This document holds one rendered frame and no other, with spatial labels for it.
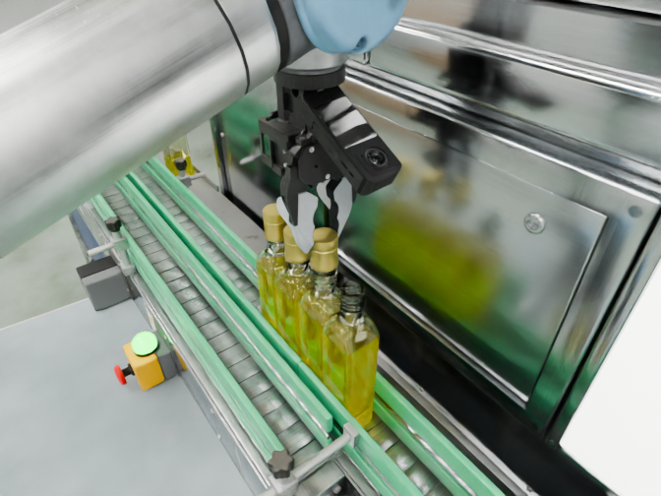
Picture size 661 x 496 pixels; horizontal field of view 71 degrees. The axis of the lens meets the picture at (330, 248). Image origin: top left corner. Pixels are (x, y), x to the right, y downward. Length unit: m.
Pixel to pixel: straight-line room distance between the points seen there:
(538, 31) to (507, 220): 0.18
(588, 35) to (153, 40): 0.35
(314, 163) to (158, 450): 0.60
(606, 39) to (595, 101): 0.05
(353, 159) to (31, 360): 0.88
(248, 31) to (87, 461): 0.82
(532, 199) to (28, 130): 0.42
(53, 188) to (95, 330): 0.93
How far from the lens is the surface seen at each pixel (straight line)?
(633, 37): 0.46
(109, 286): 1.16
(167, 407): 0.96
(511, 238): 0.53
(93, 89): 0.22
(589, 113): 0.45
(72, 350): 1.13
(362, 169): 0.42
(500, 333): 0.61
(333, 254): 0.56
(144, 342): 0.94
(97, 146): 0.23
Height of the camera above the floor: 1.51
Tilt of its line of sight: 37 degrees down
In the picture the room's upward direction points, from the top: straight up
